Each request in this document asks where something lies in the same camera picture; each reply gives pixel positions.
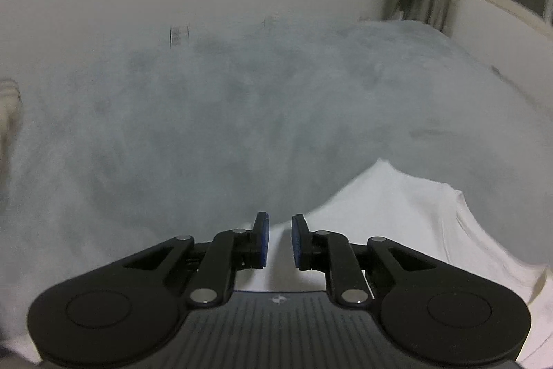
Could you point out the white t-shirt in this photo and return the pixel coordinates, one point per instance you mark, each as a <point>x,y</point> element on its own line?
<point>410,213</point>

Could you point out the grey bed blanket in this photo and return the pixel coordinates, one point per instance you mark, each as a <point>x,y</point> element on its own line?
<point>216,114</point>

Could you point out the beige garment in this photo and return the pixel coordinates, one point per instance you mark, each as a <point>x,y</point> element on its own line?
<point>8,114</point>

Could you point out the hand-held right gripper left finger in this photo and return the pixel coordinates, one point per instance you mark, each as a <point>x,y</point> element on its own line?
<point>261,241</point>

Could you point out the white wall socket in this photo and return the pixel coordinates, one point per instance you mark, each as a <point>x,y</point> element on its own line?
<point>179,35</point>

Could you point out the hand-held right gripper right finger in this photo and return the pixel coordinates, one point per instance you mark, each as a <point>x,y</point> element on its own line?
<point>298,242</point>

